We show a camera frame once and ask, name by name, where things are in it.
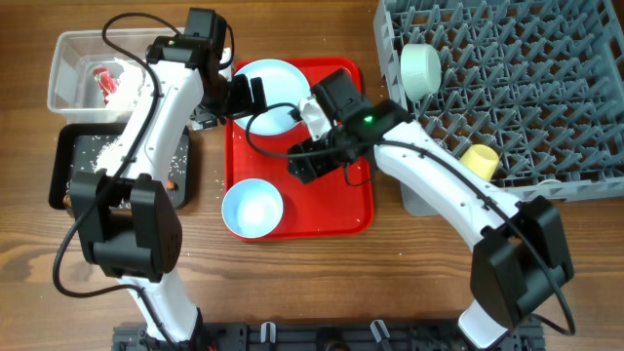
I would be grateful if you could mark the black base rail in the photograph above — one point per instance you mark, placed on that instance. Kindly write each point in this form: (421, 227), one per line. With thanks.
(424, 335)

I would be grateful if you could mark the mint green bowl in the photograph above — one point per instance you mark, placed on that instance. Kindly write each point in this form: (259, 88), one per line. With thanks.
(421, 71)

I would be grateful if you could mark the yellow plastic cup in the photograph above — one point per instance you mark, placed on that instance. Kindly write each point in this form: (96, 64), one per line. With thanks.
(481, 160)

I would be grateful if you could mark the white rice pile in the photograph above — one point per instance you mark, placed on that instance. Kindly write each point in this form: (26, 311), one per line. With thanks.
(89, 151)

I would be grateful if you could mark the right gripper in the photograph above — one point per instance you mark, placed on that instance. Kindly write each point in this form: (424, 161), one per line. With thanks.
(312, 164)

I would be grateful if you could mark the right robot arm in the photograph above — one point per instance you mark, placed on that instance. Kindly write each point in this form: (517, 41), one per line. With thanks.
(520, 256)

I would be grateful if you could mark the black plastic tray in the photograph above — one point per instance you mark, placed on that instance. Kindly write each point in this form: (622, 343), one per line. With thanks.
(67, 135)

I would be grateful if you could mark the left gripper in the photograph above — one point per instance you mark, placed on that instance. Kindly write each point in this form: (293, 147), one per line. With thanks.
(204, 114)

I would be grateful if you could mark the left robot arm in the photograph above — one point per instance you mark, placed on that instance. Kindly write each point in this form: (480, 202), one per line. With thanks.
(124, 218)

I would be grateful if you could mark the clear plastic bin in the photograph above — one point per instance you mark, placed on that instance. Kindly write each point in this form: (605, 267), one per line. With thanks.
(74, 92)

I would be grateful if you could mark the light blue bowl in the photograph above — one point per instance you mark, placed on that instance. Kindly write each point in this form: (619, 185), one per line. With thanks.
(252, 208)

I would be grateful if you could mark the brown food scrap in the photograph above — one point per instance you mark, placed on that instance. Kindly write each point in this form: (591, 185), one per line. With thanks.
(67, 202)

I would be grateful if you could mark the red serving tray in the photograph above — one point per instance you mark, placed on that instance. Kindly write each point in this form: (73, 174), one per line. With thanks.
(324, 207)

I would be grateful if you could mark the large light blue plate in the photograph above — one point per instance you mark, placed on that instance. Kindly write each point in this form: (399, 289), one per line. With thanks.
(282, 82)

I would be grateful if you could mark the grey dishwasher rack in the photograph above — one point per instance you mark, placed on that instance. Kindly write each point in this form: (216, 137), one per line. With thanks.
(540, 82)

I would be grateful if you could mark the red snack wrapper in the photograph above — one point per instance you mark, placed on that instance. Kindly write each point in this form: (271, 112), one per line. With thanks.
(106, 83)

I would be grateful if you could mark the white tissue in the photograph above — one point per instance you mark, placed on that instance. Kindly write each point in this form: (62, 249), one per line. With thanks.
(129, 82)

